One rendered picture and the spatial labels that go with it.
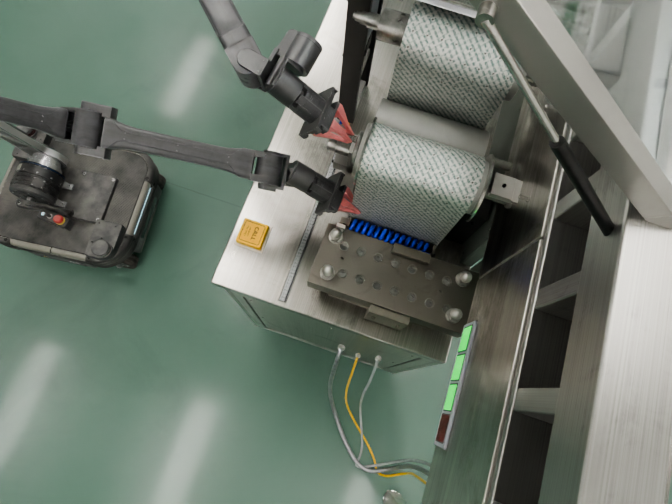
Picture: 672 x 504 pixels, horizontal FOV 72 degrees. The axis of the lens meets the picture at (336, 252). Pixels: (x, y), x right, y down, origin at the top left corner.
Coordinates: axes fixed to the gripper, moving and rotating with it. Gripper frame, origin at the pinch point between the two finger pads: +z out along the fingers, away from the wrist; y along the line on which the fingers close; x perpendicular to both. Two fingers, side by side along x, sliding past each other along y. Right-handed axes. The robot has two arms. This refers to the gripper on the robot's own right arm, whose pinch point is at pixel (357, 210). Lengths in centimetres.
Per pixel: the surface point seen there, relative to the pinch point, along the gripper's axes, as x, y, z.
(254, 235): -25.0, 10.5, -14.1
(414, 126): 17.3, -16.6, -2.6
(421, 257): 7.2, 5.5, 17.2
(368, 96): -19.3, -43.9, 0.7
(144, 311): -132, 35, -16
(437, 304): 9.3, 15.0, 24.2
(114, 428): -128, 85, -7
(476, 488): 44, 49, 10
